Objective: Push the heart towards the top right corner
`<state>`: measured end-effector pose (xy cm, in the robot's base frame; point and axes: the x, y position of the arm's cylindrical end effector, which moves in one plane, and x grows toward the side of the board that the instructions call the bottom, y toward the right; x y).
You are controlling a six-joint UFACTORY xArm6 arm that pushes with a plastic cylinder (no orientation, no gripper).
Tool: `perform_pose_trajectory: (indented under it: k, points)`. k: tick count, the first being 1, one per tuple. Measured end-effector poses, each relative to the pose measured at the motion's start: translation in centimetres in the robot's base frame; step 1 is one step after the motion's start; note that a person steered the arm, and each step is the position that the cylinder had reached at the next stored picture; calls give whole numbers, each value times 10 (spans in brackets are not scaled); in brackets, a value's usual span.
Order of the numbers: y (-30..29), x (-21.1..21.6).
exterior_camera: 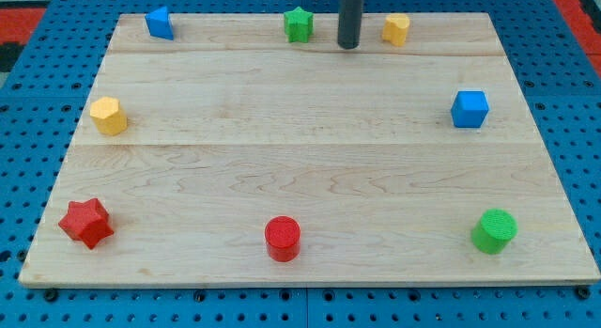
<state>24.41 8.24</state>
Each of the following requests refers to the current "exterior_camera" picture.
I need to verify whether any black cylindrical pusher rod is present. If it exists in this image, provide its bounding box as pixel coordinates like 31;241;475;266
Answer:
337;0;363;50

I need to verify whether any blue triangle block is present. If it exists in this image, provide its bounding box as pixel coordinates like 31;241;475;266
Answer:
145;7;174;40

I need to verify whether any yellow hexagon block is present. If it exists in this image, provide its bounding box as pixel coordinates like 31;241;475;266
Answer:
89;97;128;135

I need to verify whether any blue cube block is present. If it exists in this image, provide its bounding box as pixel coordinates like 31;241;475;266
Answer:
450;90;489;128

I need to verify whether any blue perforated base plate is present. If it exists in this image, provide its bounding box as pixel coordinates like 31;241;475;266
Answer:
1;0;600;327

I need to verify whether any green star block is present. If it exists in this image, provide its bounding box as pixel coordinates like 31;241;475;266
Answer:
284;7;314;43

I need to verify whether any red star block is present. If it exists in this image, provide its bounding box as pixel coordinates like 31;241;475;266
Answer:
58;198;115;249

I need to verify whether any red cylinder block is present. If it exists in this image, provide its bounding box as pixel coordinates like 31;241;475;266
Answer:
264;215;301;262

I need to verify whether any green cylinder block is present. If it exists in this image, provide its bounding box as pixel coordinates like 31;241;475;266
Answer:
470;209;518;255

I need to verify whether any wooden board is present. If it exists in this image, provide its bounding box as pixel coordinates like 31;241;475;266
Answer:
19;13;600;289

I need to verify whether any yellow heart block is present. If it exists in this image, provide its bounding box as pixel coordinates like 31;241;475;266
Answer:
381;13;410;47

